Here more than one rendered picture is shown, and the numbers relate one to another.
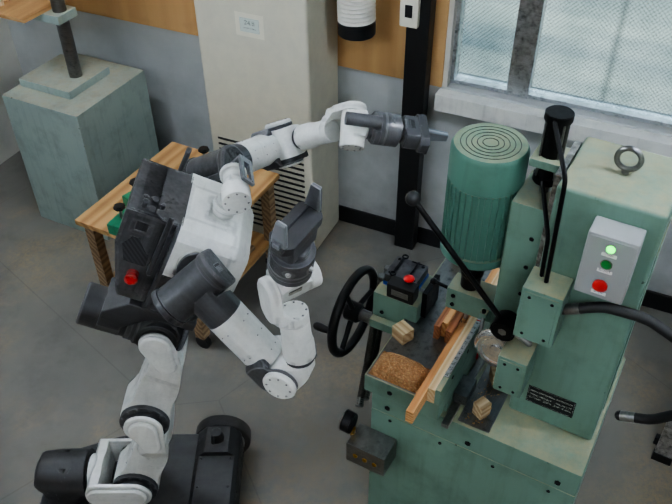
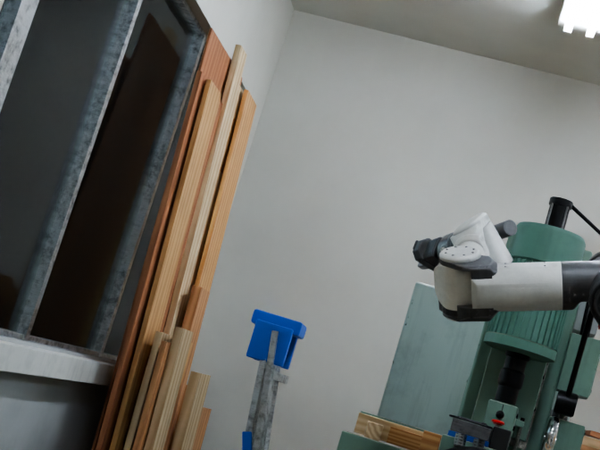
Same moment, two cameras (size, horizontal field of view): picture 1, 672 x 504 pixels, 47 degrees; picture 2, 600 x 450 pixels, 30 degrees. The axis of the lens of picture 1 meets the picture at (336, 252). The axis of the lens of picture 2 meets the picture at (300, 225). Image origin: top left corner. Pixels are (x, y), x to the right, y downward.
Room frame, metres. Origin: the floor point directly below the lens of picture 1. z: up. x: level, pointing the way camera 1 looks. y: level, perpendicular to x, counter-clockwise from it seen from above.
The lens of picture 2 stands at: (2.75, 2.09, 0.96)
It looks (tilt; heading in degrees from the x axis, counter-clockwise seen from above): 8 degrees up; 254
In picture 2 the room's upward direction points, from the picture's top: 17 degrees clockwise
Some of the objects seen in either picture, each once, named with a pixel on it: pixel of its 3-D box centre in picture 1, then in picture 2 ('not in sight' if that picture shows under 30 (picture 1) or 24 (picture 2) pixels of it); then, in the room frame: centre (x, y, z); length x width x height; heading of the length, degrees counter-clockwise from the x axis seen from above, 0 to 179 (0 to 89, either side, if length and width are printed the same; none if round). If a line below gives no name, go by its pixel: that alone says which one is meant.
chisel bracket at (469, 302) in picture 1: (475, 300); (500, 421); (1.44, -0.36, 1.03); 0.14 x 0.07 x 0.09; 60
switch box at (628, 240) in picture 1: (608, 260); (590, 305); (1.17, -0.55, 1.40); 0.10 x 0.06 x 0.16; 60
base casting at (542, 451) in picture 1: (499, 382); not in sight; (1.39, -0.45, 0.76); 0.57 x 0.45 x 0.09; 60
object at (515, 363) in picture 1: (515, 365); (562, 445); (1.22, -0.43, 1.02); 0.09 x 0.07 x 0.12; 150
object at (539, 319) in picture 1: (542, 307); (579, 366); (1.21, -0.46, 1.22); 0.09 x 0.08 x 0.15; 60
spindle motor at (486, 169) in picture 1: (482, 198); (535, 292); (1.45, -0.35, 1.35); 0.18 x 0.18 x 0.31
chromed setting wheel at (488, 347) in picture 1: (498, 348); (549, 440); (1.28, -0.40, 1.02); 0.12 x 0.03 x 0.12; 60
